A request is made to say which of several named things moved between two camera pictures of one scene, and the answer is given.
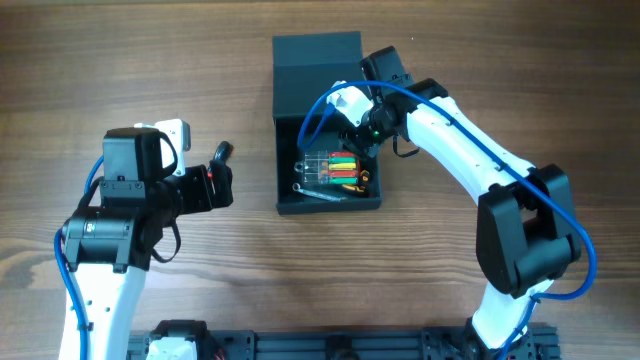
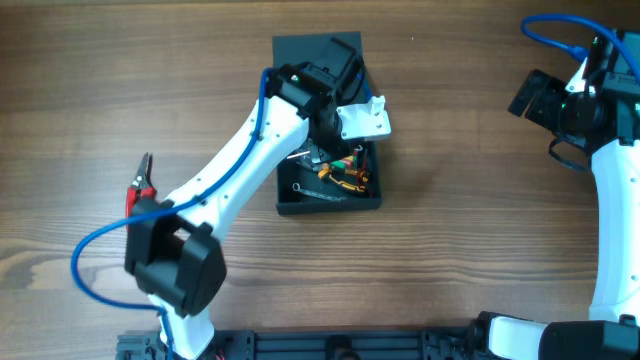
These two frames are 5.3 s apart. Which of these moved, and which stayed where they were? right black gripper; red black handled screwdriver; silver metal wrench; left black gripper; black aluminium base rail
Moved: left black gripper; right black gripper; red black handled screwdriver
Stayed: silver metal wrench; black aluminium base rail
